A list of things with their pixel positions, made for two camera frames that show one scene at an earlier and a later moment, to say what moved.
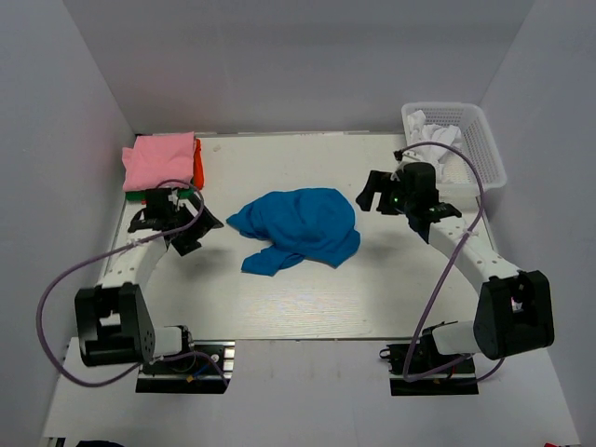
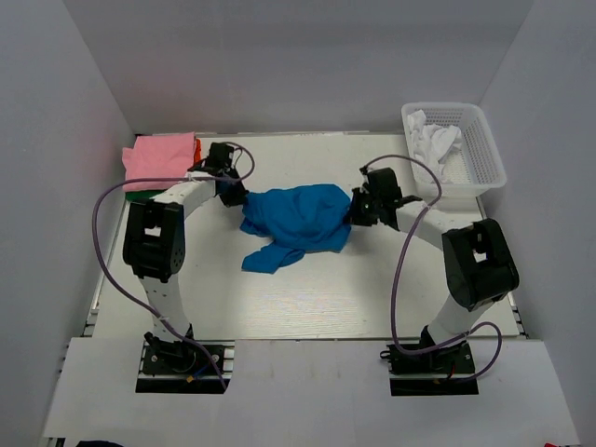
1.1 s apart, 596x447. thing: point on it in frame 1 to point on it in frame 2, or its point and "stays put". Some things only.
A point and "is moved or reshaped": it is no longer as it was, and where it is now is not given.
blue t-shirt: [317, 223] is moved or reshaped
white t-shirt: [420, 132] stays put
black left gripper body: [189, 228] to [235, 196]
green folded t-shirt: [141, 196] stays put
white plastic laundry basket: [457, 139] stays put
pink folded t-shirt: [158, 161] stays put
